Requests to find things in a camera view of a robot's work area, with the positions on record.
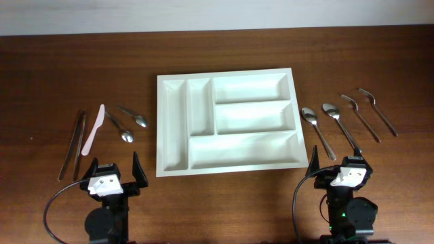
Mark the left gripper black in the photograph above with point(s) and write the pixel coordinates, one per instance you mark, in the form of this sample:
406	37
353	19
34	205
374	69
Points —
130	188

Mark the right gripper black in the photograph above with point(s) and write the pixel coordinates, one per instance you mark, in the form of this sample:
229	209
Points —
321	182

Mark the steel teaspoon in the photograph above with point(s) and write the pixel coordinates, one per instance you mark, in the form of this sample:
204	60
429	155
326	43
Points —
139	119
126	135

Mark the steel tablespoon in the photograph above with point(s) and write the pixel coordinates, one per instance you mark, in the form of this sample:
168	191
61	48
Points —
310	116
334	112

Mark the steel kitchen tongs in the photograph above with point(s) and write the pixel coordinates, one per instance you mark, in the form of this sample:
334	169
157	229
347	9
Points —
75	142

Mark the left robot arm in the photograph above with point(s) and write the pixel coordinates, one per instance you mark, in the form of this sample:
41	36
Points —
109	222

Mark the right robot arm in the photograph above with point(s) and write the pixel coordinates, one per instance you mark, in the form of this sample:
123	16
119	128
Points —
351	219

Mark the pink plastic knife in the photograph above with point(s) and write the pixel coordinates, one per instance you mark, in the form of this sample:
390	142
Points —
98	123

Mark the white plastic cutlery tray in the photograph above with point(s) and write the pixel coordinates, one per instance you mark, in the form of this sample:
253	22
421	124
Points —
211	123

